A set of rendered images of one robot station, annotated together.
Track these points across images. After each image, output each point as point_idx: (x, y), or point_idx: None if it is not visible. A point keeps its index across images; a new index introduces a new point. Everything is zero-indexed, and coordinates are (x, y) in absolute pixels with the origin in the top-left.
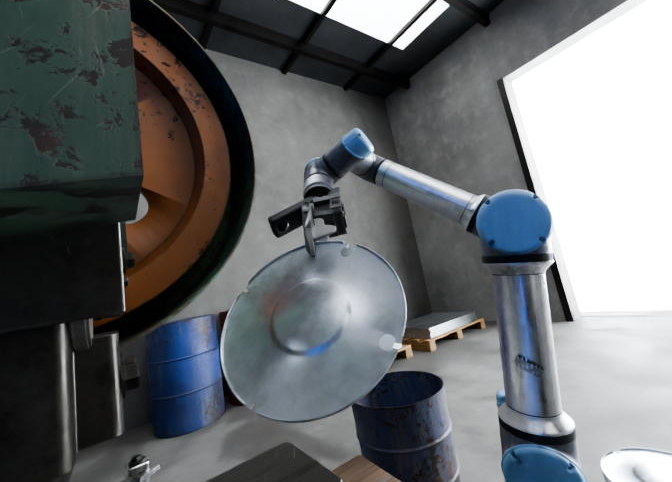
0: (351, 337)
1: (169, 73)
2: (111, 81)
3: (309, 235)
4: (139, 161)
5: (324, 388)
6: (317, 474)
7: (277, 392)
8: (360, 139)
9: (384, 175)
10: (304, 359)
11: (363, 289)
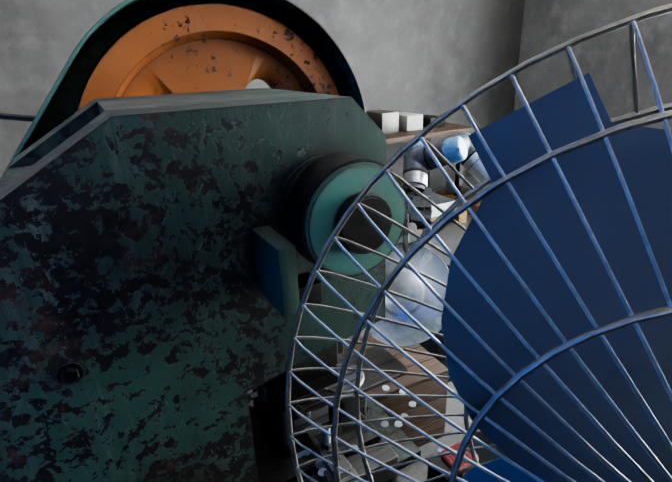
0: (421, 312)
1: (309, 71)
2: None
3: (406, 240)
4: (384, 314)
5: (405, 333)
6: (397, 364)
7: (382, 329)
8: (457, 154)
9: (471, 166)
10: (396, 317)
11: (433, 286)
